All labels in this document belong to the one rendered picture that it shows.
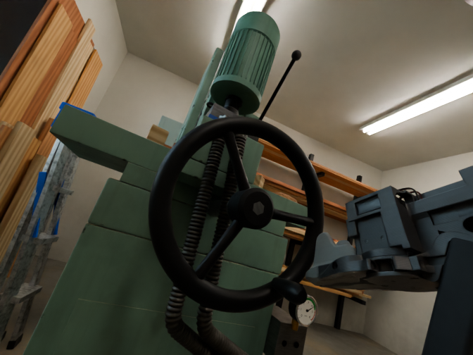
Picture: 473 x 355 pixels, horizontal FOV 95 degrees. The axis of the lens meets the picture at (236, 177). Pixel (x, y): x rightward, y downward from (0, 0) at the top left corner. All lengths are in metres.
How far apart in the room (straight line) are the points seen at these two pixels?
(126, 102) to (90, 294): 2.99
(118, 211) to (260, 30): 0.70
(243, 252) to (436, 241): 0.38
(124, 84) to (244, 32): 2.74
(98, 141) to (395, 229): 0.48
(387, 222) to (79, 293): 0.47
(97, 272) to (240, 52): 0.70
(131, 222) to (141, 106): 2.89
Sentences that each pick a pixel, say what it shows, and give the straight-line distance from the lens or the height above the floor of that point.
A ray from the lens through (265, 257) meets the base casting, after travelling 0.57.
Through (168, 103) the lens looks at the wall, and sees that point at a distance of 3.33.
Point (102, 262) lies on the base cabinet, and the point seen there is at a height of 0.65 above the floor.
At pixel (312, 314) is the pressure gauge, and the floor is 0.65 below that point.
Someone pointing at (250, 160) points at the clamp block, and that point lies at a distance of 0.44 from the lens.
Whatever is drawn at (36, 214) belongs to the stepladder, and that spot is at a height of 0.61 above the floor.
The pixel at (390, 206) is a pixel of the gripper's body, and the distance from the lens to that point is 0.25.
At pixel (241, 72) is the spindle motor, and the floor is 1.24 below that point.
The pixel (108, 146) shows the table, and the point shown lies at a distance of 0.49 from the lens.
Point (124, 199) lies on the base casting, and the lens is 0.47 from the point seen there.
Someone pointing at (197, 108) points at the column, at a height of 1.20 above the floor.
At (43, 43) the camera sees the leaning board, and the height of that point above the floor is 1.59.
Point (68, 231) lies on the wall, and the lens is 3.11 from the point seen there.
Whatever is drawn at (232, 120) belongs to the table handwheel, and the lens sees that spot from 0.34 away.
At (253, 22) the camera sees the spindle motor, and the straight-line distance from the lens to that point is 0.89.
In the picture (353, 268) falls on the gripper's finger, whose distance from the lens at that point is 0.25.
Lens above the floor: 0.76
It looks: 15 degrees up
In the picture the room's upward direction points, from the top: 17 degrees clockwise
